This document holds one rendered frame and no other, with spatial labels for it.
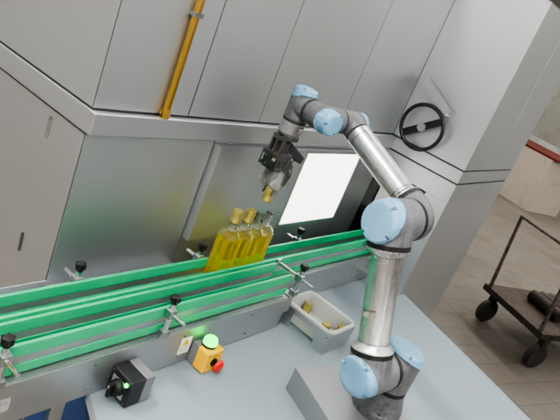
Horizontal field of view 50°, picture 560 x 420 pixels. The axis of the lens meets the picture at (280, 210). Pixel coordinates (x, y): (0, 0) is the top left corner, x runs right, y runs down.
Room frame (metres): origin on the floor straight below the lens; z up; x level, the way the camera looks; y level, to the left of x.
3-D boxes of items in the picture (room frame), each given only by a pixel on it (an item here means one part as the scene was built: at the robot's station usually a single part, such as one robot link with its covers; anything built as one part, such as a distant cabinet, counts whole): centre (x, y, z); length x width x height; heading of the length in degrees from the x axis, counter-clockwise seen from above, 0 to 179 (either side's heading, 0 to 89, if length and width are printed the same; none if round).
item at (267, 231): (1.88, 0.03, 0.99); 0.06 x 0.06 x 0.21; 57
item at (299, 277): (1.89, -0.13, 0.95); 0.17 x 0.03 x 0.12; 58
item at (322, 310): (1.94, -0.28, 0.80); 0.22 x 0.17 x 0.09; 58
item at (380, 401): (1.52, -0.48, 0.88); 0.15 x 0.15 x 0.10
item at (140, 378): (1.25, 0.19, 0.79); 0.08 x 0.08 x 0.08; 58
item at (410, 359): (1.51, -0.48, 1.00); 0.13 x 0.12 x 0.14; 137
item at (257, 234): (1.83, 0.05, 0.99); 0.06 x 0.06 x 0.21; 58
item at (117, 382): (1.21, 0.22, 0.79); 0.04 x 0.03 x 0.04; 58
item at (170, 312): (1.36, 0.15, 0.94); 0.07 x 0.04 x 0.13; 58
